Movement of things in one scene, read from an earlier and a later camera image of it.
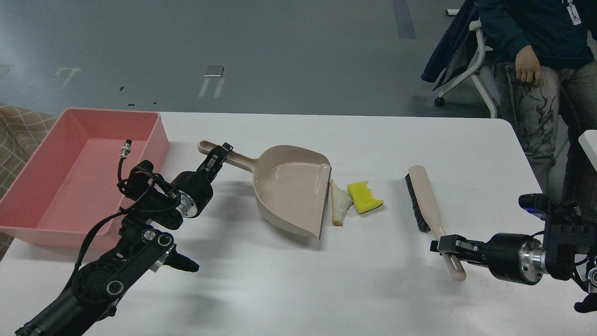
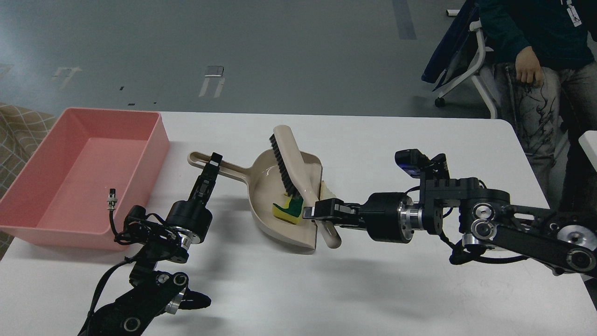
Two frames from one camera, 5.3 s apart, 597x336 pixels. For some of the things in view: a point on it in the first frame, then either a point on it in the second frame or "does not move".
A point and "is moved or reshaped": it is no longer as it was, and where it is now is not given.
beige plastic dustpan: x=291 y=184 is moved or reshaped
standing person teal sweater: x=544 y=53 does not move
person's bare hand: x=527 y=65 does not move
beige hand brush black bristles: x=421 y=202 to x=298 y=178
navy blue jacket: x=455 y=46 does not move
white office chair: x=475 y=25 does not move
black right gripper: x=517 y=257 to x=391 y=216
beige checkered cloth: x=23 y=132 does not move
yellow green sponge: x=361 y=195 to x=292 y=211
